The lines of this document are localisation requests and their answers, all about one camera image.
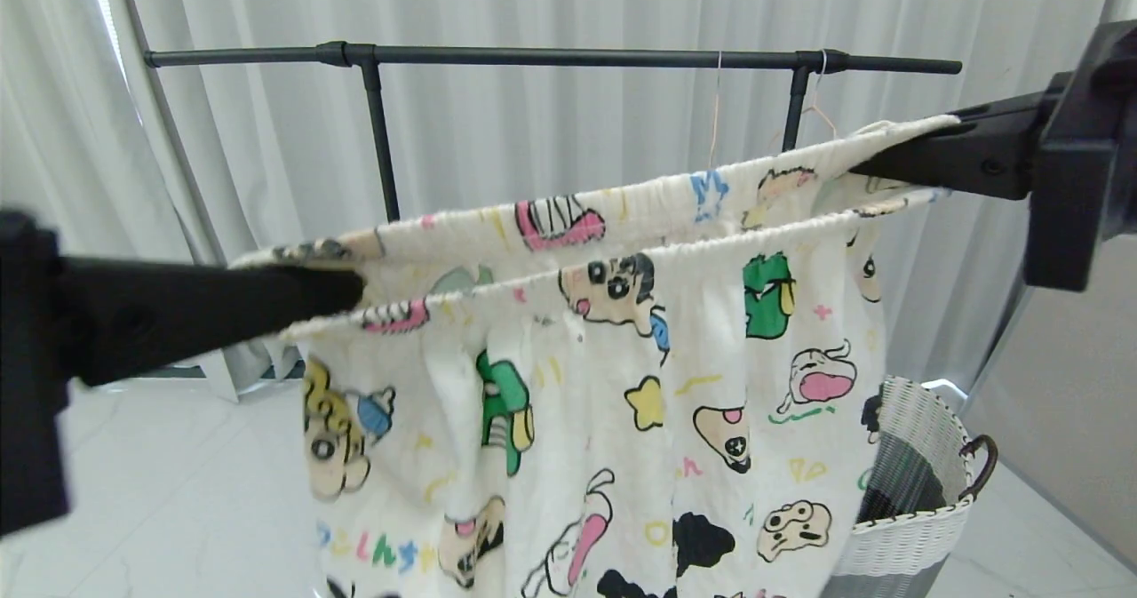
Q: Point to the black clothes rack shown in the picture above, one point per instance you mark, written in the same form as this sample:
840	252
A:
577	56

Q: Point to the white curtain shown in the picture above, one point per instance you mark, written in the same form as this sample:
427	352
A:
533	118

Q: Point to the cream printed garment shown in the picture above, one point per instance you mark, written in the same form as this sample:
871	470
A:
622	420

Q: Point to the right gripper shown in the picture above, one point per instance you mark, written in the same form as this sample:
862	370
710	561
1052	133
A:
1084	154

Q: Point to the pink clothes hanger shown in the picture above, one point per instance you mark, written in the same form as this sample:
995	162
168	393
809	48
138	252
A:
818	109
713	127

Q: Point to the white laundry basket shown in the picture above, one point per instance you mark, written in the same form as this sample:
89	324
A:
915	420

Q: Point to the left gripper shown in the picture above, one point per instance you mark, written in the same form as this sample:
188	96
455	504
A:
31	385

